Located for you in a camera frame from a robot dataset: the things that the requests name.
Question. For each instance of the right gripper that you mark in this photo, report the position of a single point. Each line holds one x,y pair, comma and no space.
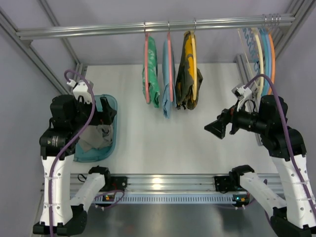
233,121

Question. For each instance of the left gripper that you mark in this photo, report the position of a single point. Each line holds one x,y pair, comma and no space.
99,114

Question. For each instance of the pink hanger with green trousers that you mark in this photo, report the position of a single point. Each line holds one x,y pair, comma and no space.
146,65

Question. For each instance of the green tie-dye trousers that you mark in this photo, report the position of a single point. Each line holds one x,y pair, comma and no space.
152,91

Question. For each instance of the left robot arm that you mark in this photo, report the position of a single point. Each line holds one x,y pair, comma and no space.
62,214

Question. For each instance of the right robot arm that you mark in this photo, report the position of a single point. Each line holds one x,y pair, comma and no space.
292,215

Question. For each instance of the light blue trousers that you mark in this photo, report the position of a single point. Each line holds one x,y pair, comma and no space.
166,102

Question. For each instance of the camouflage yellow trousers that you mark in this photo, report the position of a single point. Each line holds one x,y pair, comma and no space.
185,78

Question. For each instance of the pink hanger with blue trousers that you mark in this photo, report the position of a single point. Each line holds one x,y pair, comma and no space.
170,65

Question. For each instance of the cream hanger with camouflage trousers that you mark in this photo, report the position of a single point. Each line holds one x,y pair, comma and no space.
195,78

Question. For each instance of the grey cloth in basket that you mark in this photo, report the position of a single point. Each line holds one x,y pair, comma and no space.
96,137

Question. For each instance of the teal plastic basket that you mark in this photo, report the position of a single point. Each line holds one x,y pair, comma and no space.
95,155

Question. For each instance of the left aluminium frame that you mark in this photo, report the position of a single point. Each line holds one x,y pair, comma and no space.
51,57

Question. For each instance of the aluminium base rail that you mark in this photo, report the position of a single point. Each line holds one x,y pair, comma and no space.
174,184

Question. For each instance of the slotted cable duct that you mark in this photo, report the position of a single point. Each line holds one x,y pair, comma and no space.
172,199

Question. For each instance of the aluminium hanging rail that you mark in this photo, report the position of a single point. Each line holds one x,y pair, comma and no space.
271,20

